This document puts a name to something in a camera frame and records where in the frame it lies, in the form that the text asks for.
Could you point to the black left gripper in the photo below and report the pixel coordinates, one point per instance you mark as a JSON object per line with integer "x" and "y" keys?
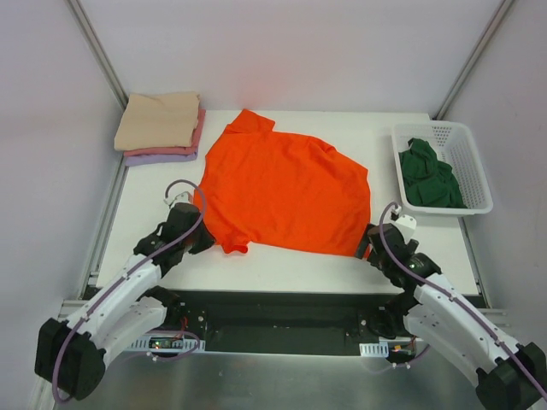
{"x": 198, "y": 240}

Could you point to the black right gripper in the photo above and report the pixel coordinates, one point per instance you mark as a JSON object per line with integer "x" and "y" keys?
{"x": 367, "y": 244}

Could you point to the orange t-shirt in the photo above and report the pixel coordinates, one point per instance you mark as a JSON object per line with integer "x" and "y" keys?
{"x": 282, "y": 189}

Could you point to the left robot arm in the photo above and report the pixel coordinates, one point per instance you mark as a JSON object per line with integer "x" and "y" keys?
{"x": 73, "y": 354}

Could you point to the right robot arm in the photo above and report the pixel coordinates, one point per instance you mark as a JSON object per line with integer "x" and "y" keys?
{"x": 505, "y": 373}

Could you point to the pink folded t-shirt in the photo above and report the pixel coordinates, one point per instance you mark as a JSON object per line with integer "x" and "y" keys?
{"x": 178, "y": 150}

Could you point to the lavender folded t-shirt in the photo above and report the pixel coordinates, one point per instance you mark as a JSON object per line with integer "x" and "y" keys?
{"x": 149, "y": 159}

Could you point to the green t-shirt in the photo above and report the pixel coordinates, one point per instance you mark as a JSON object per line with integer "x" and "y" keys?
{"x": 428, "y": 182}

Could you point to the beige folded t-shirt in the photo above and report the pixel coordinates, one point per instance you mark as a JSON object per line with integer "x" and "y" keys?
{"x": 158, "y": 121}

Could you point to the white perforated plastic basket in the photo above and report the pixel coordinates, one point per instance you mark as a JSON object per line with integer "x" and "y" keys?
{"x": 454, "y": 144}

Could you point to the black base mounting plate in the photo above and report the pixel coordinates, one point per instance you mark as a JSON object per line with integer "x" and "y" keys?
{"x": 232, "y": 322}

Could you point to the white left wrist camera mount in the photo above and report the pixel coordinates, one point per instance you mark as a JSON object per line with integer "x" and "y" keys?
{"x": 183, "y": 197}

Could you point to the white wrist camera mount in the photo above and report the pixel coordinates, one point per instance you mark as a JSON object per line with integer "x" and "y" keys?
{"x": 183, "y": 197}
{"x": 405, "y": 223}

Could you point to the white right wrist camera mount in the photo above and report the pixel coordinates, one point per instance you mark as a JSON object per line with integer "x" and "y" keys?
{"x": 405, "y": 223}

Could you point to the right white cable duct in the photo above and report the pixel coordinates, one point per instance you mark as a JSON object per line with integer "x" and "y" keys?
{"x": 374, "y": 350}

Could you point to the white cable duct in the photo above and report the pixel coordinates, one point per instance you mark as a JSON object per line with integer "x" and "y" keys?
{"x": 166, "y": 344}
{"x": 374, "y": 350}

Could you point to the left white cable duct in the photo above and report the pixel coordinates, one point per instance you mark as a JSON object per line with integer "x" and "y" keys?
{"x": 166, "y": 344}

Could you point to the left aluminium frame post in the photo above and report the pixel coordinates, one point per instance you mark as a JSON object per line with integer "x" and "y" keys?
{"x": 89, "y": 33}

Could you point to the aluminium frame post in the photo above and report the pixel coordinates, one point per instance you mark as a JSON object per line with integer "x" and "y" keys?
{"x": 494, "y": 24}
{"x": 89, "y": 33}

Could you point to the right aluminium frame post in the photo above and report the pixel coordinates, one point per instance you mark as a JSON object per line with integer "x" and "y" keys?
{"x": 494, "y": 24}

